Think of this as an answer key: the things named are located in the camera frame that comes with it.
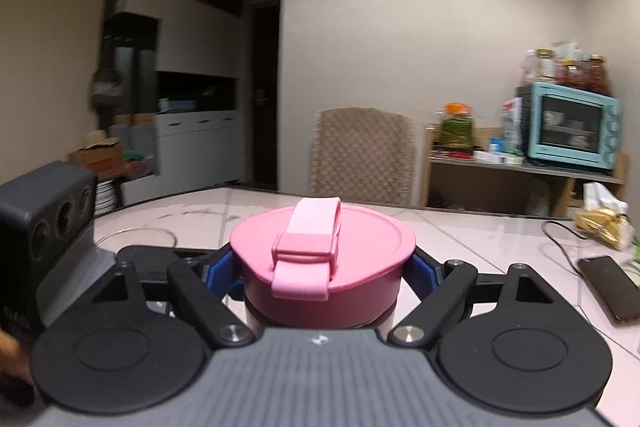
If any black cable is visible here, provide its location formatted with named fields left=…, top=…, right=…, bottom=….
left=542, top=219, right=587, bottom=269

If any tall jar of red preserve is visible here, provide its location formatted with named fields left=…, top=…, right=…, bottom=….
left=584, top=54, right=612, bottom=96

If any pink bottle cap with strap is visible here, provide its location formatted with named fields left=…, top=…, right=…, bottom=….
left=230, top=196, right=417, bottom=325

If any white tall cabinet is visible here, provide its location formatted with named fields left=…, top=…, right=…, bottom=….
left=101, top=0, right=247, bottom=208

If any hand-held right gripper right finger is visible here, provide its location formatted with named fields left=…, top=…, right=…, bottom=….
left=389, top=252, right=557, bottom=351

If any small jar of red preserve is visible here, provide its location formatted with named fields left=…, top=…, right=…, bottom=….
left=559, top=59, right=584, bottom=86

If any teal toaster oven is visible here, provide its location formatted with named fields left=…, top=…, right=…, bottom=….
left=516, top=82, right=622, bottom=172

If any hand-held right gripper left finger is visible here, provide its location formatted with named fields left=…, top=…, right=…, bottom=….
left=90, top=247, right=254, bottom=350

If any golden snack bag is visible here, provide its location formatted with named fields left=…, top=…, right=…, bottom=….
left=574, top=182, right=632, bottom=251

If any cardboard box with straw hat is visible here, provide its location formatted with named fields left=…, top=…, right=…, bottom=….
left=66, top=131, right=124, bottom=181

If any red and white carton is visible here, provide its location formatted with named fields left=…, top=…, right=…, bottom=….
left=501, top=97, right=524, bottom=128

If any stack of white plates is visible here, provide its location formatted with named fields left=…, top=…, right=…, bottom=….
left=94, top=178, right=119, bottom=214

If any chair with quilted beige cover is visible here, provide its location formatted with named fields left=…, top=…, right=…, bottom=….
left=310, top=107, right=417, bottom=208

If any green jar with orange lid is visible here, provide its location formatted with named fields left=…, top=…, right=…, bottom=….
left=439, top=103, right=476, bottom=148

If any dark hanging bag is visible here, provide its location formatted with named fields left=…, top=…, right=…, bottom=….
left=89, top=66, right=127, bottom=114

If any wooden side shelf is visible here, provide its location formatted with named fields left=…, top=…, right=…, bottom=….
left=421, top=123, right=632, bottom=219

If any glass jar with yellow lid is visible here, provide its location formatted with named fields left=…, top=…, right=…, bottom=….
left=536, top=49, right=557, bottom=82

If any black smartphone with cable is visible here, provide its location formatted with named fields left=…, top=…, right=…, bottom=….
left=576, top=255, right=640, bottom=324

